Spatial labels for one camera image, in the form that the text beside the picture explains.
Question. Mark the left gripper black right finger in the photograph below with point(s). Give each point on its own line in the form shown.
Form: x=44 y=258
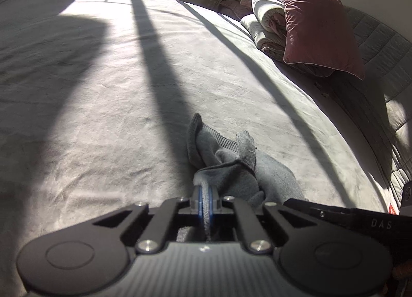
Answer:
x=317 y=257

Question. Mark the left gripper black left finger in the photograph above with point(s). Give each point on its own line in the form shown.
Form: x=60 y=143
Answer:
x=90 y=256

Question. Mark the grey knit sweater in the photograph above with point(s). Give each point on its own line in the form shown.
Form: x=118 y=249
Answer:
x=233 y=167

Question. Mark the grey quilted headboard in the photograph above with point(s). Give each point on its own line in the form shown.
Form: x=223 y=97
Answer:
x=374 y=115

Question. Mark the grey bed sheet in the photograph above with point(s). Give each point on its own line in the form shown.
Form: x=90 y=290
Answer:
x=96 y=98

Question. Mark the maroon pillow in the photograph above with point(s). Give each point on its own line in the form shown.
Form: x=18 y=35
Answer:
x=318 y=33

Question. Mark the folded white pink quilt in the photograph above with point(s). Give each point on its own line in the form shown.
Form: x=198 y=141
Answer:
x=269 y=28

